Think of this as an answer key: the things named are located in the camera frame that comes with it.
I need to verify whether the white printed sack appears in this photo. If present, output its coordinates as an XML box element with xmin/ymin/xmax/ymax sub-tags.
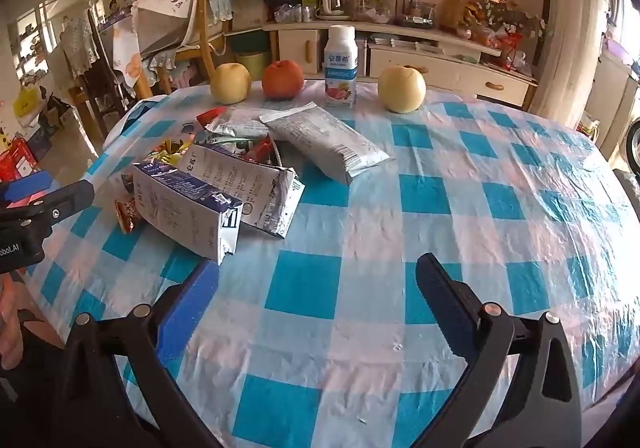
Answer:
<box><xmin>232</xmin><ymin>0</ymin><xmax>268</xmax><ymax>31</ymax></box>

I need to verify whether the dark blue box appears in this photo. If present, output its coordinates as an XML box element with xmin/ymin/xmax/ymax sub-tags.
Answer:
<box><xmin>27</xmin><ymin>130</ymin><xmax>53</xmax><ymax>161</ymax></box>

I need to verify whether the red glossy wrapper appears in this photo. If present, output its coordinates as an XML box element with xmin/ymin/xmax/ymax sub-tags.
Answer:
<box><xmin>196</xmin><ymin>107</ymin><xmax>228</xmax><ymax>126</ymax></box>

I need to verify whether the quilted lace chair cover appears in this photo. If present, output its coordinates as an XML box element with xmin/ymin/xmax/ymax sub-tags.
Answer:
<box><xmin>60</xmin><ymin>15</ymin><xmax>103</xmax><ymax>79</ymax></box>

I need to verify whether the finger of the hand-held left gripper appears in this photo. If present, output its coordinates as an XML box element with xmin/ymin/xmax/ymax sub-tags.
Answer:
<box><xmin>0</xmin><ymin>179</ymin><xmax>96</xmax><ymax>230</ymax></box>
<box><xmin>0</xmin><ymin>170</ymin><xmax>53</xmax><ymax>207</ymax></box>

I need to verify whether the white curtain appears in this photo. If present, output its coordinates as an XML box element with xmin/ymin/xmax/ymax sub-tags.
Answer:
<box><xmin>530</xmin><ymin>0</ymin><xmax>626</xmax><ymax>129</ymax></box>

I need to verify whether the yellow candy wrapper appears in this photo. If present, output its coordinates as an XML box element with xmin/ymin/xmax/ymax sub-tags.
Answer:
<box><xmin>145</xmin><ymin>138</ymin><xmax>196</xmax><ymax>169</ymax></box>

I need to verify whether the white appliance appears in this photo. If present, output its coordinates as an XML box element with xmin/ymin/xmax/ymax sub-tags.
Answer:
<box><xmin>592</xmin><ymin>48</ymin><xmax>640</xmax><ymax>159</ymax></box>

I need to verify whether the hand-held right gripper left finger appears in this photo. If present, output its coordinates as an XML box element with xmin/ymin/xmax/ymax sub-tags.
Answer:
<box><xmin>47</xmin><ymin>259</ymin><xmax>223</xmax><ymax>448</ymax></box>

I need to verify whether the dried flower arrangement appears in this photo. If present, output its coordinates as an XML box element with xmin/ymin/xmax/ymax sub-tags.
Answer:
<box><xmin>470</xmin><ymin>0</ymin><xmax>546</xmax><ymax>41</ymax></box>

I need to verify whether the kitchen shelf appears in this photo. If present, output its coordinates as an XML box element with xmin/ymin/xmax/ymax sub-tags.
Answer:
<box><xmin>10</xmin><ymin>10</ymin><xmax>53</xmax><ymax>84</ymax></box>

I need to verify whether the large grey metal basin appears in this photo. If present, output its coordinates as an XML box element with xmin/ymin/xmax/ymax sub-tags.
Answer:
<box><xmin>132</xmin><ymin>5</ymin><xmax>193</xmax><ymax>56</ymax></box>

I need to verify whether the light green bin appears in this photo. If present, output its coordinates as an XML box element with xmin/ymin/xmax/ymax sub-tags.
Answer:
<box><xmin>234</xmin><ymin>49</ymin><xmax>273</xmax><ymax>81</ymax></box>

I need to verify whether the yellow bag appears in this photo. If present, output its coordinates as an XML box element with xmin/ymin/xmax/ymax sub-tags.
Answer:
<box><xmin>12</xmin><ymin>85</ymin><xmax>42</xmax><ymax>118</ymax></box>

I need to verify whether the yellow pear right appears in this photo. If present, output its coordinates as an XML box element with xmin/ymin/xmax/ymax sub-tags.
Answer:
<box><xmin>377</xmin><ymin>66</ymin><xmax>427</xmax><ymax>114</ymax></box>

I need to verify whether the dark green tub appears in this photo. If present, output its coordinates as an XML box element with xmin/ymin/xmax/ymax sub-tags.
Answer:
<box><xmin>226</xmin><ymin>30</ymin><xmax>271</xmax><ymax>54</ymax></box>

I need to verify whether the yellow apple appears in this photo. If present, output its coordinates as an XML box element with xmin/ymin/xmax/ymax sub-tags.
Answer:
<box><xmin>209</xmin><ymin>62</ymin><xmax>252</xmax><ymax>105</ymax></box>

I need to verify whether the light wooden chair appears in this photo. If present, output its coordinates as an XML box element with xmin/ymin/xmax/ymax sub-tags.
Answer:
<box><xmin>135</xmin><ymin>0</ymin><xmax>236</xmax><ymax>99</ymax></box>

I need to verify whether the white yogurt bottle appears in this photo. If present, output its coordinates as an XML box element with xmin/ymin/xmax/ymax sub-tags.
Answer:
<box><xmin>323</xmin><ymin>25</ymin><xmax>358</xmax><ymax>109</ymax></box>

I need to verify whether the person's left hand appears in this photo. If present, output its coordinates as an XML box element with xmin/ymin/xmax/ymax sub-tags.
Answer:
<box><xmin>0</xmin><ymin>275</ymin><xmax>24</xmax><ymax>371</ymax></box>

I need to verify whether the white plastic wrapper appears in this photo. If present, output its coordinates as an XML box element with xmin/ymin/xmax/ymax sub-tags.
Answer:
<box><xmin>204</xmin><ymin>107</ymin><xmax>273</xmax><ymax>139</ymax></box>

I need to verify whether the cream cabinet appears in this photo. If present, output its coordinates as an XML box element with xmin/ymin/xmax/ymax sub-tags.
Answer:
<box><xmin>262</xmin><ymin>18</ymin><xmax>538</xmax><ymax>111</ymax></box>

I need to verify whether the puffy white bread bag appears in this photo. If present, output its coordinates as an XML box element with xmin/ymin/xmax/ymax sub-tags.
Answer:
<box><xmin>259</xmin><ymin>101</ymin><xmax>391</xmax><ymax>186</ymax></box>

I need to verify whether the orange snack wrapper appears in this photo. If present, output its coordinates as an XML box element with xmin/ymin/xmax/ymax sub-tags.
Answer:
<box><xmin>114</xmin><ymin>198</ymin><xmax>146</xmax><ymax>235</ymax></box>

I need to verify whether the red orange apple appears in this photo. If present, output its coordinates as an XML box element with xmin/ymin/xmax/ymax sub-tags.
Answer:
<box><xmin>261</xmin><ymin>59</ymin><xmax>305</xmax><ymax>100</ymax></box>

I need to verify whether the white cloth with orange print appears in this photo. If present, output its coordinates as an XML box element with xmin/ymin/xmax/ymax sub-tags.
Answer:
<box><xmin>112</xmin><ymin>23</ymin><xmax>146</xmax><ymax>89</ymax></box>

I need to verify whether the cluster of small bottles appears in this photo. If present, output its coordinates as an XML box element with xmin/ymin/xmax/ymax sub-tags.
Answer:
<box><xmin>274</xmin><ymin>3</ymin><xmax>316</xmax><ymax>24</ymax></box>

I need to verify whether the dark wooden chair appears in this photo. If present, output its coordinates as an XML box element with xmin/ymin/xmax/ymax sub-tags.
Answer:
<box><xmin>82</xmin><ymin>8</ymin><xmax>136</xmax><ymax>139</ymax></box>

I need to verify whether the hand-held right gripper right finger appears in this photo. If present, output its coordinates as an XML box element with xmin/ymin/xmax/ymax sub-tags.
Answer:
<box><xmin>415</xmin><ymin>253</ymin><xmax>583</xmax><ymax>448</ymax></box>

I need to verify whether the blue white checkered tablecloth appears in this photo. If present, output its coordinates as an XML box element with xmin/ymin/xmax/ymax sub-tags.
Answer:
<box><xmin>22</xmin><ymin>78</ymin><xmax>636</xmax><ymax>448</ymax></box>

